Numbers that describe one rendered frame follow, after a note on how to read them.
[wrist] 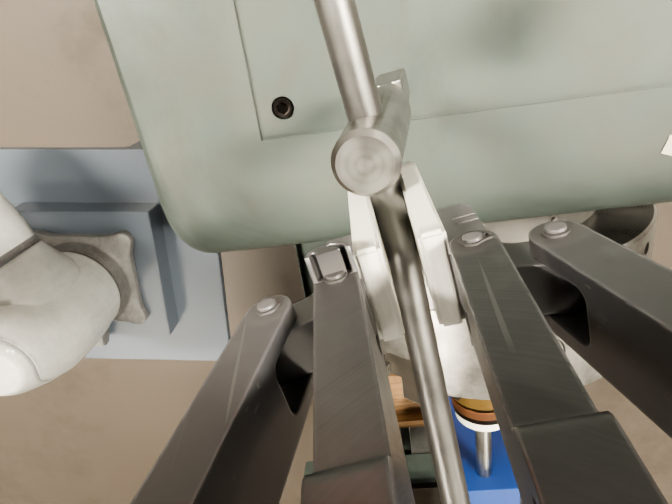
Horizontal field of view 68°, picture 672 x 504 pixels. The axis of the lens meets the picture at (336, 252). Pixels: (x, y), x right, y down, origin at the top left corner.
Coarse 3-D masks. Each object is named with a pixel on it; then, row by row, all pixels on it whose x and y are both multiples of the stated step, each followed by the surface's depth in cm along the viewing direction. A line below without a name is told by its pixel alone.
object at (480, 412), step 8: (456, 400) 59; (464, 400) 58; (472, 400) 58; (480, 400) 57; (488, 400) 57; (456, 408) 61; (464, 408) 59; (472, 408) 58; (480, 408) 58; (488, 408) 57; (464, 416) 60; (472, 416) 59; (480, 416) 59; (488, 416) 58; (480, 424) 59; (488, 424) 59
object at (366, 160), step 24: (384, 96) 18; (408, 96) 24; (360, 120) 16; (384, 120) 16; (408, 120) 18; (336, 144) 15; (360, 144) 15; (384, 144) 15; (336, 168) 15; (360, 168) 15; (384, 168) 15; (360, 192) 16
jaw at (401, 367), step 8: (392, 360) 47; (400, 360) 46; (408, 360) 46; (392, 368) 47; (400, 368) 47; (408, 368) 46; (400, 376) 47; (408, 376) 46; (408, 384) 49; (408, 392) 50; (416, 392) 49; (416, 400) 49
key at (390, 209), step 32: (320, 0) 14; (352, 0) 15; (352, 32) 15; (352, 64) 15; (352, 96) 16; (384, 192) 17; (384, 224) 18; (416, 256) 18; (416, 288) 19; (416, 320) 19; (416, 352) 19; (416, 384) 20; (448, 416) 20; (448, 448) 20; (448, 480) 20
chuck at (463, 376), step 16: (464, 320) 40; (448, 336) 41; (464, 336) 40; (384, 352) 46; (400, 352) 45; (448, 352) 42; (464, 352) 41; (448, 368) 42; (464, 368) 42; (480, 368) 41; (576, 368) 41; (592, 368) 42; (448, 384) 43; (464, 384) 43; (480, 384) 42
